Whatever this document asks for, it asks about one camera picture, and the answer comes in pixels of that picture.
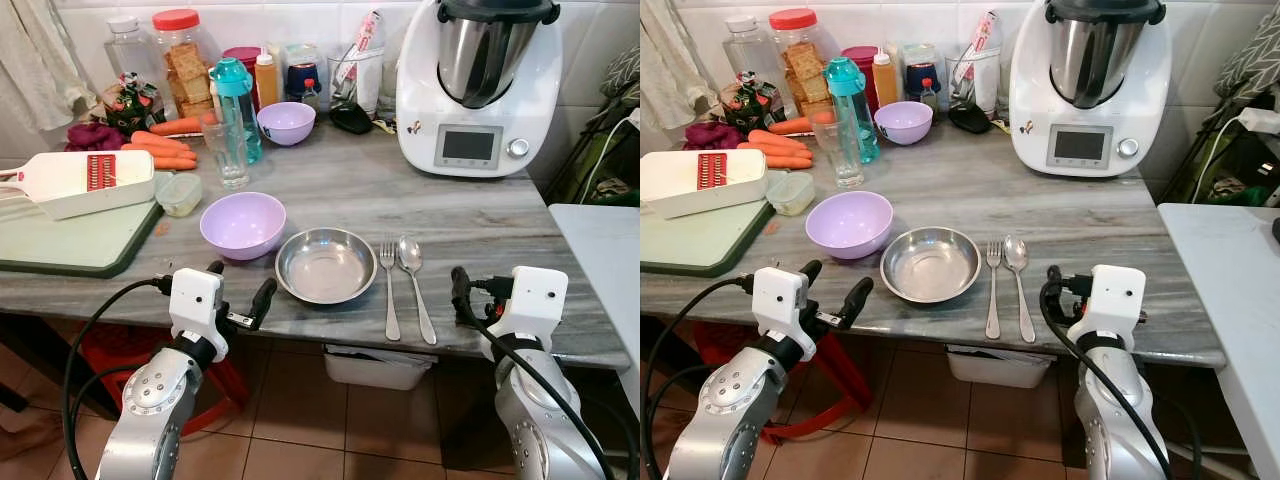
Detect clear bottle with white cap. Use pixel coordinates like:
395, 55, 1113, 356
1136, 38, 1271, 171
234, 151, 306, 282
722, 14, 781, 91
104, 15, 166, 96

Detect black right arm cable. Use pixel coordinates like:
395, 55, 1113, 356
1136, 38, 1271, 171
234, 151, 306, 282
468, 305, 613, 480
1040, 285, 1173, 480

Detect white side table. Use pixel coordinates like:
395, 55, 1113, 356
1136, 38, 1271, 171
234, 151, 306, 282
548, 203, 641, 421
1157, 203, 1280, 480

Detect pale hanging towel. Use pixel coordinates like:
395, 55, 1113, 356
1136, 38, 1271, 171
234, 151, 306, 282
0, 0, 98, 133
640, 0, 706, 131

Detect small clear plastic container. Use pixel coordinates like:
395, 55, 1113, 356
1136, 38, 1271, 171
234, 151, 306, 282
155, 172, 203, 218
766, 171, 816, 217

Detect white plastic bin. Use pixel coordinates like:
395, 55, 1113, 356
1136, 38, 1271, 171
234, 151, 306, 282
945, 345, 1056, 389
323, 344, 438, 391

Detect white kitchen food processor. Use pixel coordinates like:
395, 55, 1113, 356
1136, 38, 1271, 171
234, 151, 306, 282
396, 0, 564, 179
1009, 0, 1173, 179

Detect small purple plastic bowl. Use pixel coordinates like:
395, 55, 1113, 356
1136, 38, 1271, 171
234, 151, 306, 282
257, 101, 317, 147
874, 100, 935, 146

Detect floral printed food bag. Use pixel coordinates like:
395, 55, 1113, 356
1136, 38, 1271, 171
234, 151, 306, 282
720, 72, 786, 136
102, 72, 167, 138

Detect orange sauce bottle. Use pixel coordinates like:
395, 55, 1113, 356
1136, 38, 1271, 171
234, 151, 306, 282
254, 52, 280, 111
872, 48, 899, 109

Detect green cutting board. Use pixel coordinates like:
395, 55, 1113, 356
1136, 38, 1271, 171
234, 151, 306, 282
0, 195, 166, 279
640, 198, 771, 277

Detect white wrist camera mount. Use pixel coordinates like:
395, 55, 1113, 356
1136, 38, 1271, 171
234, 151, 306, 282
1083, 264, 1148, 339
492, 265, 570, 341
168, 267, 228, 349
750, 265, 809, 341

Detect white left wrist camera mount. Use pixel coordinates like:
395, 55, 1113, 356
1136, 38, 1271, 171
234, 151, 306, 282
168, 267, 228, 349
750, 265, 809, 341

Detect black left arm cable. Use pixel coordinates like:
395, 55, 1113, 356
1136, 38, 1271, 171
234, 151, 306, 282
640, 275, 757, 480
62, 275, 176, 480

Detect red and white packet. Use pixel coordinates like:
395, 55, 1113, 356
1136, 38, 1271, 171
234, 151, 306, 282
335, 10, 386, 86
955, 10, 1004, 81

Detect dark metal rack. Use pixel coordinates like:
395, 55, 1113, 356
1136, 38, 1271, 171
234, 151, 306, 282
545, 95, 641, 208
1160, 100, 1280, 208

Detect steel spoon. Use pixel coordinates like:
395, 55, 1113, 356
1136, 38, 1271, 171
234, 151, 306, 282
1003, 235, 1034, 344
398, 236, 438, 346

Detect clear drinking glass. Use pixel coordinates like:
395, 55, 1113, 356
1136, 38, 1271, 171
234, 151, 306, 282
200, 110, 251, 190
810, 110, 865, 189

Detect clear plastic utensil holder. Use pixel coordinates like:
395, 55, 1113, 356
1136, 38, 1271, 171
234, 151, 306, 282
328, 40, 386, 113
946, 42, 1004, 111

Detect white power cable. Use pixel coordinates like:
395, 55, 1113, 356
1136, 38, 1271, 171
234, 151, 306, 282
1190, 115, 1246, 204
578, 108, 641, 204

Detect grey patterned cloth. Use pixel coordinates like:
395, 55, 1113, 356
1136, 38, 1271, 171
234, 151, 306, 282
1213, 25, 1280, 101
600, 45, 641, 101

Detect teal water bottle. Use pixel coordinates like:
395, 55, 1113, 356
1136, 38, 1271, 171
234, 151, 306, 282
824, 56, 881, 165
210, 57, 263, 165

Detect steel fork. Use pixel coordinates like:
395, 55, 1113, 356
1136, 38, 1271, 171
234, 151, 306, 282
379, 237, 402, 342
984, 240, 1004, 341

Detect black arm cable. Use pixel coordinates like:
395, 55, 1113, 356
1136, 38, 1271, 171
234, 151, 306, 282
1040, 285, 1173, 480
468, 305, 613, 480
640, 275, 757, 480
62, 275, 176, 480

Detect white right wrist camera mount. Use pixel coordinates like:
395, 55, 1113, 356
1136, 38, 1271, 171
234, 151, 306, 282
1083, 264, 1148, 339
492, 265, 570, 341

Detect stainless steel bowl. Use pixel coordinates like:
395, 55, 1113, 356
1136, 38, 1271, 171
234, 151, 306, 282
275, 227, 379, 306
880, 226, 983, 305

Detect dark blue jar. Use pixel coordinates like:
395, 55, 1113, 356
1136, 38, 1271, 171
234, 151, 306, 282
903, 43, 943, 106
283, 44, 323, 109

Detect dark red lidded jar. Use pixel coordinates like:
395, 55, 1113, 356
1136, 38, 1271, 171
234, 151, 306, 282
842, 46, 881, 101
222, 46, 263, 86

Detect red plastic stool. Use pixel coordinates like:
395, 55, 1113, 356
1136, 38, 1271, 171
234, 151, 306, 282
78, 322, 251, 436
692, 322, 869, 446

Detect small black object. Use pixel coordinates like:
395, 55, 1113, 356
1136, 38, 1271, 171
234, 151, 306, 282
330, 104, 374, 135
948, 104, 993, 134

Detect large purple plastic bowl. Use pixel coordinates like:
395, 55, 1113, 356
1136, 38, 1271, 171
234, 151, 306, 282
199, 191, 288, 262
805, 190, 895, 261

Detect red-lidded cracker jar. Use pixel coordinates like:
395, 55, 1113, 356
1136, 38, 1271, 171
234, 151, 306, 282
769, 8, 831, 119
152, 9, 216, 121

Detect white mandoline slicer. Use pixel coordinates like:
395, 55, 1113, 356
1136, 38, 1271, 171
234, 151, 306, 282
640, 150, 769, 220
0, 150, 157, 221

